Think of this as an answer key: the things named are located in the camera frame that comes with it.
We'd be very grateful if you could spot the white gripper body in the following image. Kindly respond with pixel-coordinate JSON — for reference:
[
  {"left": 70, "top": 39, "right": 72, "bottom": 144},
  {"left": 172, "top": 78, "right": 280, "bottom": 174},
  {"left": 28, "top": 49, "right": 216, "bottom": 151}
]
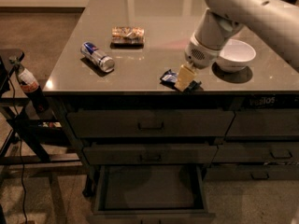
[{"left": 185, "top": 35, "right": 220, "bottom": 69}]

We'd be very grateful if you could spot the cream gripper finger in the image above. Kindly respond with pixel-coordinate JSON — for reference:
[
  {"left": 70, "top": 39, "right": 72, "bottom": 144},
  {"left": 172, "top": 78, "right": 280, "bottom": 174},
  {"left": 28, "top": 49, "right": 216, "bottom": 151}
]
[{"left": 175, "top": 64, "right": 196, "bottom": 91}]

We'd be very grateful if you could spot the blue rxbar blueberry wrapper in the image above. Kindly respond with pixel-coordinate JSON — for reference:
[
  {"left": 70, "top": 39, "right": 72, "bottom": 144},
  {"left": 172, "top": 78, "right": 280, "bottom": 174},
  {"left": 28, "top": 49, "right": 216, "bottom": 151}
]
[{"left": 160, "top": 69, "right": 201, "bottom": 92}]

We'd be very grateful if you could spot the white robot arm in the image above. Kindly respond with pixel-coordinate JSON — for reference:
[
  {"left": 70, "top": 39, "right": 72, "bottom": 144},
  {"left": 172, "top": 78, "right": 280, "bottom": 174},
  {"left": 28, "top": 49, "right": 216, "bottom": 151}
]
[{"left": 175, "top": 0, "right": 299, "bottom": 91}]

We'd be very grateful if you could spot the top right drawer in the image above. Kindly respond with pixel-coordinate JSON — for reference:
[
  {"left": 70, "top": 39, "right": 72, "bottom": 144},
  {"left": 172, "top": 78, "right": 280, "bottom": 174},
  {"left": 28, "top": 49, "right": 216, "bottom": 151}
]
[{"left": 226, "top": 108, "right": 299, "bottom": 140}]

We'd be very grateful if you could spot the middle right drawer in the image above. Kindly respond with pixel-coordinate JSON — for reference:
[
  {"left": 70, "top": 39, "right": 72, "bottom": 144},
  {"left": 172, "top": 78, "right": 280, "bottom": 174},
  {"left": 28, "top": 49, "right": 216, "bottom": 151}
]
[{"left": 213, "top": 142, "right": 299, "bottom": 163}]

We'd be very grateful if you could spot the bottom right drawer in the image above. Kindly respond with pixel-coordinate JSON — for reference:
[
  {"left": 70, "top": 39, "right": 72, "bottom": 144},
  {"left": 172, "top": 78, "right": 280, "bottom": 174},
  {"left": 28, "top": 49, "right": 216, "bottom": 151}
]
[{"left": 205, "top": 165, "right": 299, "bottom": 181}]

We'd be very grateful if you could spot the top left drawer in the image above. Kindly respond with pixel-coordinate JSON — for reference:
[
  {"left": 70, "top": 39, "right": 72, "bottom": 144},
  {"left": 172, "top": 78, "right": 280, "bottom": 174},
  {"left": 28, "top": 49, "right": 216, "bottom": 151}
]
[{"left": 67, "top": 109, "right": 234, "bottom": 138}]

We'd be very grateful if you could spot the middle left drawer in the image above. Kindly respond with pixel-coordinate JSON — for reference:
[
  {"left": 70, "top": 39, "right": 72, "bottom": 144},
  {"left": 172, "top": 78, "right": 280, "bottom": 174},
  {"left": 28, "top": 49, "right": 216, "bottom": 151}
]
[{"left": 83, "top": 143, "right": 217, "bottom": 165}]

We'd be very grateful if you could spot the open bottom drawer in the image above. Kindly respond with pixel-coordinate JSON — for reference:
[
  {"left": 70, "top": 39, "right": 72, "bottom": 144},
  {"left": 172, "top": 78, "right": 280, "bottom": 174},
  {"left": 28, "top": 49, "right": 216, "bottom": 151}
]
[{"left": 87, "top": 164, "right": 215, "bottom": 224}]

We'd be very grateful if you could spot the white bowl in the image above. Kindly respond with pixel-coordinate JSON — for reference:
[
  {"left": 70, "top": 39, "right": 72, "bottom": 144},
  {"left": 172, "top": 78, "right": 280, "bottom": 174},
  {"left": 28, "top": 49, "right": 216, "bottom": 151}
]
[{"left": 216, "top": 39, "right": 256, "bottom": 73}]

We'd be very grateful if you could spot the brown snack bar wrapper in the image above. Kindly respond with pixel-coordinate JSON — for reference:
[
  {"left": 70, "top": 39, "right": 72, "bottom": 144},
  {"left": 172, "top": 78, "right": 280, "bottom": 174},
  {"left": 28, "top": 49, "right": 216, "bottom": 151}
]
[{"left": 111, "top": 26, "right": 145, "bottom": 45}]

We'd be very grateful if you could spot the red bull can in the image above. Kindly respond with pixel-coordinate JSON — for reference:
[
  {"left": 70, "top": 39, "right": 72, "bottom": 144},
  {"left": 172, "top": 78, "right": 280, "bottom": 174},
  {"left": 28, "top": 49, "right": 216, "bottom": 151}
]
[{"left": 80, "top": 42, "right": 115, "bottom": 73}]

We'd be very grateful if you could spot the dark counter cabinet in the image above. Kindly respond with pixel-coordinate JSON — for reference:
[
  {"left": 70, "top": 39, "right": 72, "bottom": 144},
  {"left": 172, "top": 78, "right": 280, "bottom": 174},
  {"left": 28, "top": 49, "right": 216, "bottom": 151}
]
[{"left": 44, "top": 0, "right": 298, "bottom": 224}]

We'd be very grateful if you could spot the cola bottle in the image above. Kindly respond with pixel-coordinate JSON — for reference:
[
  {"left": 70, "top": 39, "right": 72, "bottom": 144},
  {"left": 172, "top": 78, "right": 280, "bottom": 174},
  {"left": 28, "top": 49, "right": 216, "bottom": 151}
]
[{"left": 9, "top": 56, "right": 49, "bottom": 113}]

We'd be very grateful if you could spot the black side stand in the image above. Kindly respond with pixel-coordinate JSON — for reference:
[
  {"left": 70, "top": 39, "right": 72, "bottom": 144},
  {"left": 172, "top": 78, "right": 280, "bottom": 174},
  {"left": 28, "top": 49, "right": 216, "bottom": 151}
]
[{"left": 0, "top": 49, "right": 82, "bottom": 185}]

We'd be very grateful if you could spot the black cable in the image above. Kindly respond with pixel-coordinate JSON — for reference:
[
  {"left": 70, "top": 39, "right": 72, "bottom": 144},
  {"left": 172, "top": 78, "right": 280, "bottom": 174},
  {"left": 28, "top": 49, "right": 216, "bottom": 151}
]
[{"left": 7, "top": 75, "right": 30, "bottom": 224}]

